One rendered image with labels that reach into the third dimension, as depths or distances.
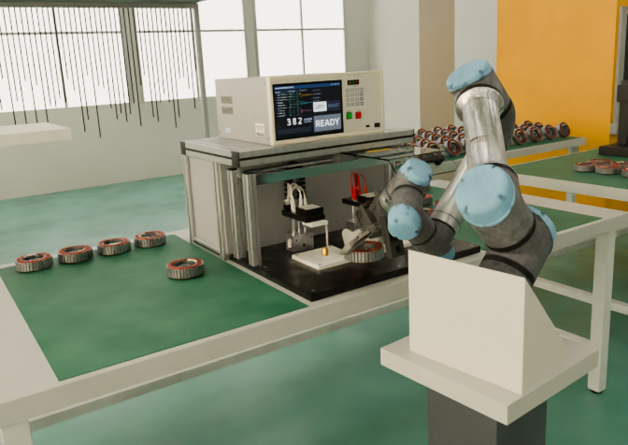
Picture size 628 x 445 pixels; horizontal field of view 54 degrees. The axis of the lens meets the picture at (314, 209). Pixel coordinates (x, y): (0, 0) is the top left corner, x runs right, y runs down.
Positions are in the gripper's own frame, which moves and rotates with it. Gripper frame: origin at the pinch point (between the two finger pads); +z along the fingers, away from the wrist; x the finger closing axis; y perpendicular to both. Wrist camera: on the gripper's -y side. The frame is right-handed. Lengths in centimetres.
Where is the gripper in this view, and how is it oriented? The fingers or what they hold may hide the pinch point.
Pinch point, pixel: (362, 251)
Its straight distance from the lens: 172.3
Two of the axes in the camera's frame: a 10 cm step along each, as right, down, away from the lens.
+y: -4.2, -8.1, 4.0
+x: -8.3, 1.7, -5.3
